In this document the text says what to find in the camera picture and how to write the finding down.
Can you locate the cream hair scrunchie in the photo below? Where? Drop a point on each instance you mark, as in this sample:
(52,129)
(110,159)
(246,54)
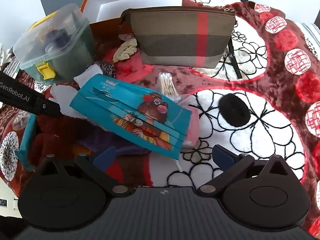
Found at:
(127,49)

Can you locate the steel wool scourer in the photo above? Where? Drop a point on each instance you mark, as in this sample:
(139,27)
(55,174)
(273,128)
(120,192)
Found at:
(107,68)

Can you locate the red plush cloth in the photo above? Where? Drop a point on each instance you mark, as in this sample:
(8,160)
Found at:
(61,136)

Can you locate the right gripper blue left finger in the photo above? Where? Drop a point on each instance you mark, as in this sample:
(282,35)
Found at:
(104,159)

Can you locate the teal illustrated face mask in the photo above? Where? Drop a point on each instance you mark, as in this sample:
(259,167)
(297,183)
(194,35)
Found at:
(140,115)

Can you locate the orange rimmed white box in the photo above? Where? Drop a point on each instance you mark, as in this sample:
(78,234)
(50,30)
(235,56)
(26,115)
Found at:
(130,2)

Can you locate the olive striped zipper pouch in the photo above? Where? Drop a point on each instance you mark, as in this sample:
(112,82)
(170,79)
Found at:
(181,36)

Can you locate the clear lidded storage box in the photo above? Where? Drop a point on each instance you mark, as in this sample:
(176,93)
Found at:
(58,47)

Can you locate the red floral plush blanket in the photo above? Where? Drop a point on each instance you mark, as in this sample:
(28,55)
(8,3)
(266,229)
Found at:
(270,193)

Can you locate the black hair scrunchie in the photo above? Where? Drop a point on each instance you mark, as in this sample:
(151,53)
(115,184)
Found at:
(234,110)

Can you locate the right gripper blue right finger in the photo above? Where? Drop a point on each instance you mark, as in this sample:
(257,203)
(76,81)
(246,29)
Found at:
(223,157)

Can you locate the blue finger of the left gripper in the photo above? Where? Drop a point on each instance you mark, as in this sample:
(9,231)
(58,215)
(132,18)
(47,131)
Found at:
(22,97)

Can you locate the white paper tissue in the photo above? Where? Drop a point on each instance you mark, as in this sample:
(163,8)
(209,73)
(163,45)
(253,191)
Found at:
(64,94)

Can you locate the black pen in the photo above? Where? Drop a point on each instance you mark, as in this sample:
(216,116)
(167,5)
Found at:
(233,59)

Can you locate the teal tissue pack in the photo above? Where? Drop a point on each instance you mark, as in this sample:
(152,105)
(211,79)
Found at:
(25,122)

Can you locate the cotton swab pack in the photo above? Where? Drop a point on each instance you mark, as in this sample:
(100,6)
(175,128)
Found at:
(165,85)

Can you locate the purple cloth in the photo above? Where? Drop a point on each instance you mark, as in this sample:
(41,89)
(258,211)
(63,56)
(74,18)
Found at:
(99,140)

